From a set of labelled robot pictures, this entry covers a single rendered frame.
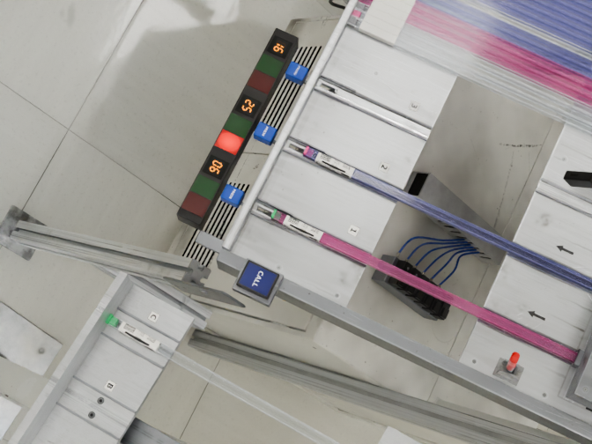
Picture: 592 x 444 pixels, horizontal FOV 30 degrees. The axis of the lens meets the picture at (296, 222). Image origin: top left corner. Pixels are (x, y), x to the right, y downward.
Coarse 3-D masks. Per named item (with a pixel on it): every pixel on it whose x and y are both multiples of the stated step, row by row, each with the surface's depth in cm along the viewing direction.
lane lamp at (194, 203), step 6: (192, 192) 166; (186, 198) 166; (192, 198) 166; (198, 198) 166; (204, 198) 166; (186, 204) 166; (192, 204) 166; (198, 204) 166; (204, 204) 166; (192, 210) 166; (198, 210) 166; (204, 210) 166
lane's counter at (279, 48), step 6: (276, 36) 173; (270, 42) 173; (276, 42) 173; (282, 42) 173; (288, 42) 173; (270, 48) 173; (276, 48) 173; (282, 48) 173; (288, 48) 173; (276, 54) 173; (282, 54) 173
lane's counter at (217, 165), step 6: (210, 156) 168; (210, 162) 168; (216, 162) 168; (222, 162) 168; (204, 168) 167; (210, 168) 167; (216, 168) 167; (222, 168) 168; (210, 174) 167; (216, 174) 167; (222, 174) 167
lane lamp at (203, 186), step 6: (198, 174) 167; (198, 180) 167; (204, 180) 167; (210, 180) 167; (192, 186) 167; (198, 186) 167; (204, 186) 167; (210, 186) 167; (216, 186) 167; (198, 192) 166; (204, 192) 166; (210, 192) 166; (210, 198) 166
